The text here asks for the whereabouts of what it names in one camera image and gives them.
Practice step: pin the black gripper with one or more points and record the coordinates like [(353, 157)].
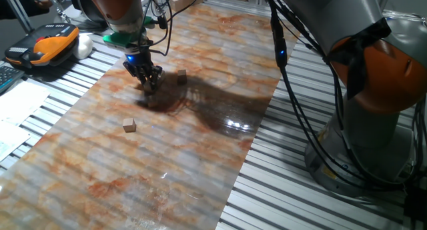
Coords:
[(138, 58)]

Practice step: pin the black sleeved forearm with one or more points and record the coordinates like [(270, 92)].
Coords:
[(16, 8)]

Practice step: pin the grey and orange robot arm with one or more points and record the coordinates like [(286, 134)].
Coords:
[(333, 10)]

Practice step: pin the person hand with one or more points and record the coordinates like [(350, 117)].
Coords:
[(41, 0)]

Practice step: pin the white rounded object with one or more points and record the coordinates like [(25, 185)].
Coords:
[(83, 46)]

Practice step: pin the small brown cardboard box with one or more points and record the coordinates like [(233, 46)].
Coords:
[(185, 0)]

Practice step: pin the black round drum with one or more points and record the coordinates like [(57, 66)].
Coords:
[(81, 3)]

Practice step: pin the orange marble pattern sheet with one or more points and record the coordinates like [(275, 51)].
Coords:
[(133, 173)]

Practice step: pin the orange and black teach pendant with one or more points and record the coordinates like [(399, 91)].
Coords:
[(50, 43)]

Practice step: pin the blank white paper sheet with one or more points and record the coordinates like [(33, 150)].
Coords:
[(20, 101)]

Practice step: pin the black keyboard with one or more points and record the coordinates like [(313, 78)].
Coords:
[(8, 77)]

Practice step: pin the grey aluminium bar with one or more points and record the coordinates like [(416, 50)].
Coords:
[(18, 11)]

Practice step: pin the white paper with print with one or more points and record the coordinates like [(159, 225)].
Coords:
[(11, 140)]

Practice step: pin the grey metal base plate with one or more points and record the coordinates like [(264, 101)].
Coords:
[(83, 26)]

